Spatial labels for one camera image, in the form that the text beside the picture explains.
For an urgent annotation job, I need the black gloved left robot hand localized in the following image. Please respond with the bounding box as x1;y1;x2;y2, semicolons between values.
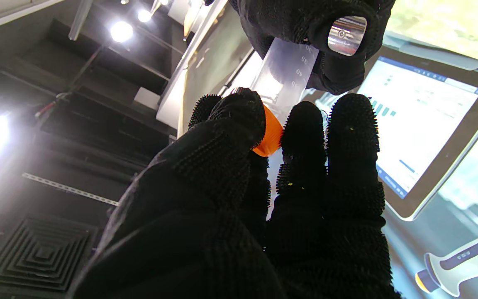
69;88;401;299

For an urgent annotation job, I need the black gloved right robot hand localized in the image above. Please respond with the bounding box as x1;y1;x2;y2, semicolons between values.
229;0;396;96

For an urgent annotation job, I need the clear plastic centrifuge tube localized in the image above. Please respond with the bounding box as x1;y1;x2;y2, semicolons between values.
251;37;320;125

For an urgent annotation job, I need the black square vent grille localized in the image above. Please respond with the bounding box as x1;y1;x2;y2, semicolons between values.
0;214;98;293

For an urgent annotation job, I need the printed laboratory backdrop poster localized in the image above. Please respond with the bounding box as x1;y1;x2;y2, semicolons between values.
222;0;478;299

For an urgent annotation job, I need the printed side panel on frame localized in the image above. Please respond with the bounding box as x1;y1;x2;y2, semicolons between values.
156;0;264;137

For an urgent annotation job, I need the perforated metal rail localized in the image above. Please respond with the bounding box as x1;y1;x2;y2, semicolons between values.
22;172;119;207

